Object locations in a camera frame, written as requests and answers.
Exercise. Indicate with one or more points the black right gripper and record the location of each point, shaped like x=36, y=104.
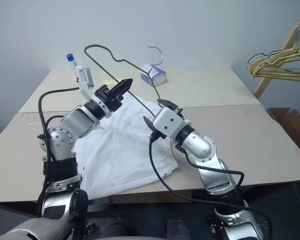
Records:
x=178, y=111

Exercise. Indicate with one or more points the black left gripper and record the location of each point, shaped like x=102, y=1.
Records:
x=107, y=98

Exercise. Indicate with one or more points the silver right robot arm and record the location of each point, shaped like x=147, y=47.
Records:
x=202, y=147

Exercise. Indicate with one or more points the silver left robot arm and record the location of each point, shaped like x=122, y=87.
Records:
x=65, y=125

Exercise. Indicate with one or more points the white shorts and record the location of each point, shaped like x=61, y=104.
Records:
x=120, y=155

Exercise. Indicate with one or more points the wooden hanger rack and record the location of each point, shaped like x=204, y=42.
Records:
x=288, y=40

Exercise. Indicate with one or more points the pale yellow paper sheet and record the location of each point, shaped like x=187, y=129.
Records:
x=107, y=80

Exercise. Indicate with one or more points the purple tissue box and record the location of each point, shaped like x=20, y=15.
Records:
x=153, y=76

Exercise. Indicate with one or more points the small cardboard sheet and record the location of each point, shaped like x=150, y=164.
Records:
x=202, y=87

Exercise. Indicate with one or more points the blue capped plastic bottle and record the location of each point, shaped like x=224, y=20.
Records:
x=70, y=60

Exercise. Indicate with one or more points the large cardboard sheet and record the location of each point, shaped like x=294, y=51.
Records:
x=240, y=150

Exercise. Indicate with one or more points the brown cardboard box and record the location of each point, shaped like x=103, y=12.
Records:
x=293, y=127

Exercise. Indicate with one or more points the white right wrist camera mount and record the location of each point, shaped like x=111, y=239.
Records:
x=170, y=122

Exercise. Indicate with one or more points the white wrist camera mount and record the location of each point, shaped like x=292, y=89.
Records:
x=83, y=80
x=170, y=122

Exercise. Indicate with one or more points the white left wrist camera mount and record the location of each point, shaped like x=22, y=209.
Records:
x=83, y=80

